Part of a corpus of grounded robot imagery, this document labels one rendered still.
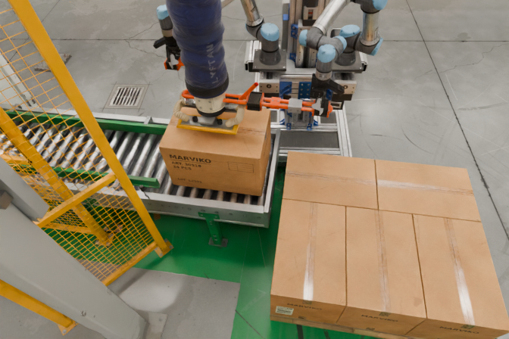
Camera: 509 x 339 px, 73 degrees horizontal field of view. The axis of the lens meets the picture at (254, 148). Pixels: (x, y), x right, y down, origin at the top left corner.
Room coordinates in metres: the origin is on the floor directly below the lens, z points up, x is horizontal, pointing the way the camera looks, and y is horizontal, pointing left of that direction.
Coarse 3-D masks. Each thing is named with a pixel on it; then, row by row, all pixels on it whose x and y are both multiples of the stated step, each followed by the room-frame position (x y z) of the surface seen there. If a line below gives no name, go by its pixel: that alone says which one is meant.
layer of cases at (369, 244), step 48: (288, 192) 1.19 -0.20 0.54; (336, 192) 1.17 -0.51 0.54; (384, 192) 1.15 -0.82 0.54; (432, 192) 1.13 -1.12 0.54; (288, 240) 0.86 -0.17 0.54; (336, 240) 0.84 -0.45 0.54; (384, 240) 0.83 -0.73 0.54; (432, 240) 0.81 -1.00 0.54; (480, 240) 0.79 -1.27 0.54; (288, 288) 0.59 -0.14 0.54; (336, 288) 0.57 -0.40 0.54; (384, 288) 0.56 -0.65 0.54; (432, 288) 0.54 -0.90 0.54; (480, 288) 0.53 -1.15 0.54; (432, 336) 0.37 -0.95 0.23; (480, 336) 0.34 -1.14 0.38
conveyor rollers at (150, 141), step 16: (32, 128) 1.91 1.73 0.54; (64, 128) 1.88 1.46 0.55; (80, 128) 1.90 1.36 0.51; (0, 144) 1.78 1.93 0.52; (32, 144) 1.74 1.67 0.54; (64, 144) 1.72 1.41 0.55; (80, 144) 1.72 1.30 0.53; (112, 144) 1.69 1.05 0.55; (128, 144) 1.70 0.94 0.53; (272, 144) 1.60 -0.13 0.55; (64, 160) 1.55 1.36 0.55; (80, 160) 1.55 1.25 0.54; (128, 160) 1.52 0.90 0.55; (144, 160) 1.53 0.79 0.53; (32, 176) 1.43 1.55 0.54; (144, 176) 1.38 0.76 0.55; (160, 176) 1.37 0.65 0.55; (192, 192) 1.23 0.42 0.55; (208, 192) 1.22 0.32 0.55; (224, 192) 1.22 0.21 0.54
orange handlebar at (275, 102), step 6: (186, 90) 1.47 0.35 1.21; (186, 96) 1.42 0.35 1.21; (192, 96) 1.42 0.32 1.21; (228, 96) 1.41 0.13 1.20; (234, 96) 1.40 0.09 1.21; (240, 96) 1.40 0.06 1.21; (246, 96) 1.39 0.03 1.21; (228, 102) 1.37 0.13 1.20; (234, 102) 1.36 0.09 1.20; (240, 102) 1.35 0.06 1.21; (270, 102) 1.33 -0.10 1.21; (276, 102) 1.33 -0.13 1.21; (282, 102) 1.34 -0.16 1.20; (288, 102) 1.33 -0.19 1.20; (306, 102) 1.32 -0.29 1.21; (312, 102) 1.32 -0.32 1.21; (270, 108) 1.31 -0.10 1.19; (276, 108) 1.31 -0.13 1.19; (282, 108) 1.30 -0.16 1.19; (288, 108) 1.29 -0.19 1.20; (306, 108) 1.28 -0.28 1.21; (312, 108) 1.27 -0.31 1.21; (330, 108) 1.26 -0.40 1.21
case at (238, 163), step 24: (264, 120) 1.46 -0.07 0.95; (168, 144) 1.31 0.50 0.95; (192, 144) 1.30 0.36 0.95; (216, 144) 1.29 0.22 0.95; (240, 144) 1.28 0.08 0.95; (264, 144) 1.31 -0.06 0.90; (168, 168) 1.29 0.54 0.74; (192, 168) 1.26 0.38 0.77; (216, 168) 1.22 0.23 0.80; (240, 168) 1.19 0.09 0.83; (264, 168) 1.30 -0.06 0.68; (240, 192) 1.20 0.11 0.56
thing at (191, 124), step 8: (192, 120) 1.34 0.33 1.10; (216, 120) 1.33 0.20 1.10; (224, 120) 1.33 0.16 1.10; (184, 128) 1.31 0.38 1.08; (192, 128) 1.30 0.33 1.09; (200, 128) 1.29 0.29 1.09; (208, 128) 1.28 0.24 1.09; (216, 128) 1.28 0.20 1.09; (224, 128) 1.27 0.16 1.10; (232, 128) 1.27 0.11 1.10
